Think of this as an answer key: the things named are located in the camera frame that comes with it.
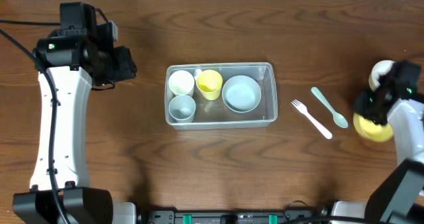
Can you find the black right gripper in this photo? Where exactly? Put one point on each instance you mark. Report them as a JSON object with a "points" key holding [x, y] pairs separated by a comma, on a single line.
{"points": [[370, 109]]}

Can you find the yellow cup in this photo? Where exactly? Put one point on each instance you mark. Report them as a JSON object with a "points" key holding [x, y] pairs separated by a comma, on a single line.
{"points": [[209, 83]]}

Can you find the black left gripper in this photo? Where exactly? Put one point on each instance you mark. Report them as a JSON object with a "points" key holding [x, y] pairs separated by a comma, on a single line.
{"points": [[125, 63]]}

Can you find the clear plastic container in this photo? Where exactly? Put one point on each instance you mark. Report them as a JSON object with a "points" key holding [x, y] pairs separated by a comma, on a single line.
{"points": [[221, 113]]}

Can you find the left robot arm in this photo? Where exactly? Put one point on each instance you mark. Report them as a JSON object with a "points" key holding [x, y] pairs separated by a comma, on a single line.
{"points": [[60, 190]]}

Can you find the white bowl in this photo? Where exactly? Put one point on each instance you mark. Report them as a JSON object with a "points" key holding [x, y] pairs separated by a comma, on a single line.
{"points": [[379, 69]]}

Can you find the grey-blue bowl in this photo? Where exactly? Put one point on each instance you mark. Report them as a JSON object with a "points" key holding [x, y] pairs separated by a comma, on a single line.
{"points": [[241, 94]]}

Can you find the pink plastic fork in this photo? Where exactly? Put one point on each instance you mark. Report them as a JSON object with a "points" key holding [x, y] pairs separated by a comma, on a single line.
{"points": [[303, 109]]}

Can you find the yellow bowl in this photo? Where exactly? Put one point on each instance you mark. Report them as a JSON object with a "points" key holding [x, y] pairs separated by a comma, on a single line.
{"points": [[368, 130]]}

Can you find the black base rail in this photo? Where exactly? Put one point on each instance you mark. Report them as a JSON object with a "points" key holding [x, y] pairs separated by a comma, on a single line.
{"points": [[232, 217]]}

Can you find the mint green plastic spoon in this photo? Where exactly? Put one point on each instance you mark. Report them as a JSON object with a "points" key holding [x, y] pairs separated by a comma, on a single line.
{"points": [[338, 119]]}

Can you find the grey cup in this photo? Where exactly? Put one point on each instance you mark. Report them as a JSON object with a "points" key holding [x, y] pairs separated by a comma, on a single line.
{"points": [[182, 108]]}

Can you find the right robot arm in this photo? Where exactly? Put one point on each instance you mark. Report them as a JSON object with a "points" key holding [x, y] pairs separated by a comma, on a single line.
{"points": [[394, 200]]}

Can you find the white cup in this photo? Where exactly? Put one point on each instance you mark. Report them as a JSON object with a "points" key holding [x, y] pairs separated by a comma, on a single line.
{"points": [[181, 82]]}

